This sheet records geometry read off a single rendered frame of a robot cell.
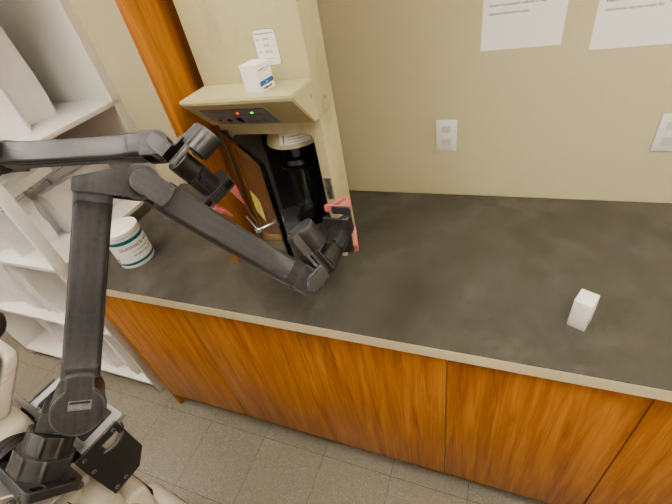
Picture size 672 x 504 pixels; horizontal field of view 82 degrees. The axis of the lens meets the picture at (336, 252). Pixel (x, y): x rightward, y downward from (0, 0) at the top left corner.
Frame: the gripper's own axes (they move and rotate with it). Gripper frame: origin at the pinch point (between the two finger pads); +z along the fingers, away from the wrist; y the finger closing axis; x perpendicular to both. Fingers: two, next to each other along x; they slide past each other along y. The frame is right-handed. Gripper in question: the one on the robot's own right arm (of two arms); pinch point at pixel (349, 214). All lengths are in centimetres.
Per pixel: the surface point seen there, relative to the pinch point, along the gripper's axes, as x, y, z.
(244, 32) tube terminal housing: 23.2, 42.2, 12.3
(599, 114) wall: -62, 1, 55
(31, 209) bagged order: 145, -10, 4
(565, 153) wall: -55, -12, 55
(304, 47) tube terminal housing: 8.6, 37.5, 12.2
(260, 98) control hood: 16.7, 30.7, 0.9
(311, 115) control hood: 8.6, 23.4, 7.9
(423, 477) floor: -17, -120, -16
